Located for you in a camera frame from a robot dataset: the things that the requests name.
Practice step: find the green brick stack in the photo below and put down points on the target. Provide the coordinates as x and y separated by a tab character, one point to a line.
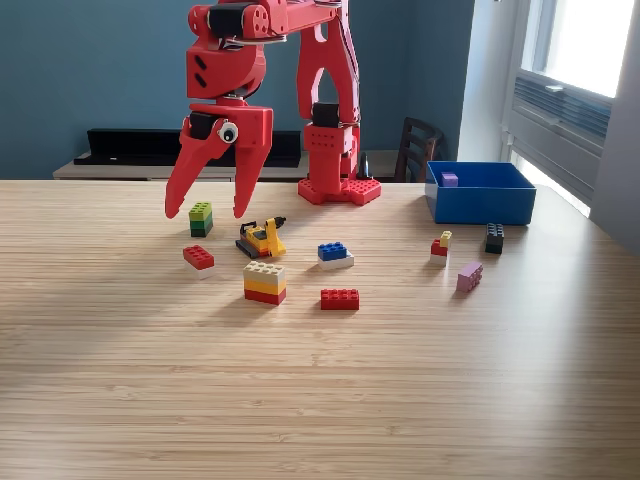
201	220

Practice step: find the red lego brick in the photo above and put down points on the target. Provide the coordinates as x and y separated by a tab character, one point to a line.
340	300

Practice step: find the black table clamp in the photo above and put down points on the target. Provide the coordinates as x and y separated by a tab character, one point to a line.
366	167

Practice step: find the blue plastic bin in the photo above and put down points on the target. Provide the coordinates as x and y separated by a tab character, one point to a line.
480	205

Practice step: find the cream orange red brick stack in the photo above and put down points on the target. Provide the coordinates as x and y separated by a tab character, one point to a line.
264	285

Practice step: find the wooden sideboard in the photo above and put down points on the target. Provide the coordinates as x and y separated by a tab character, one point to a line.
125	171

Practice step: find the red white yellow brick stack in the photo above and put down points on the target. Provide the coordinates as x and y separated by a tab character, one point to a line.
439	250

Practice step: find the white window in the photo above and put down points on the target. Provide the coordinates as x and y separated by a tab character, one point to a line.
585	40

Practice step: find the purple brick stack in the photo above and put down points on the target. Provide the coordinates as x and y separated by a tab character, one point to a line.
450	180

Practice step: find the yellow toy digger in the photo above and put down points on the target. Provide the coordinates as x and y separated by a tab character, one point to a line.
262	240

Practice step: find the blue and white brick stack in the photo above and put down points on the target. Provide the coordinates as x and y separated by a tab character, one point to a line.
334	254

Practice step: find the red and white brick stack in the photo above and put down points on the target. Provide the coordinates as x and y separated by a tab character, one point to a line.
199	257

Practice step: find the black lego brick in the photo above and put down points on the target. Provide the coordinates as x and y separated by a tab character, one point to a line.
494	240

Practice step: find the grey window heater unit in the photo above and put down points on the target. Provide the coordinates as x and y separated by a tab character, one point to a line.
555	130

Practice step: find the dark wooden chair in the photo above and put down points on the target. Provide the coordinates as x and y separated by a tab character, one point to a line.
417	145

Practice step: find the pink lego brick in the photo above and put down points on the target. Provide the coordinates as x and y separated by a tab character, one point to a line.
469	277

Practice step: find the black shelf tray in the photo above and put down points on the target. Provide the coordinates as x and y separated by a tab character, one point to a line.
125	150

